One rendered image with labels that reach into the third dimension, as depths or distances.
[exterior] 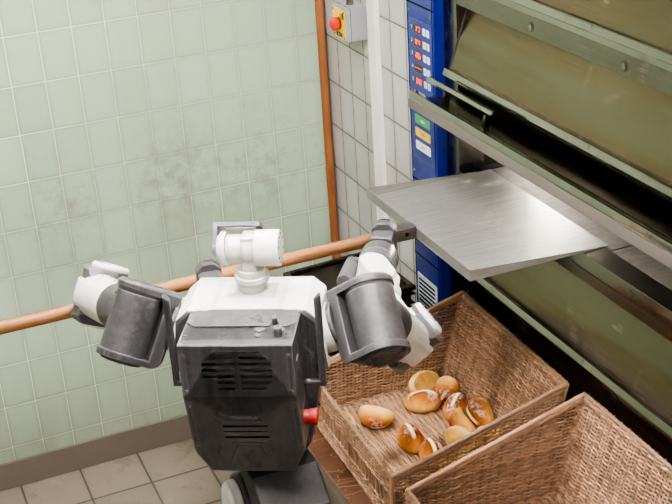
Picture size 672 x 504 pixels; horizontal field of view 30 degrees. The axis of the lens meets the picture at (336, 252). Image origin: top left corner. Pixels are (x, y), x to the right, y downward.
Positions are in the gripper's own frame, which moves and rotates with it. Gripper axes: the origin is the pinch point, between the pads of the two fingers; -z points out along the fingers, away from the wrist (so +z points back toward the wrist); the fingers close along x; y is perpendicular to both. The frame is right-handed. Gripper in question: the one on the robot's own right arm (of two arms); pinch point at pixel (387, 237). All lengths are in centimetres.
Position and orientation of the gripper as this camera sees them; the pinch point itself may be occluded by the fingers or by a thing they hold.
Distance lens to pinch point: 294.4
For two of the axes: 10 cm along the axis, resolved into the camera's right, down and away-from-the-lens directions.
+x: -0.6, -9.0, -4.2
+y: -9.8, -0.3, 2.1
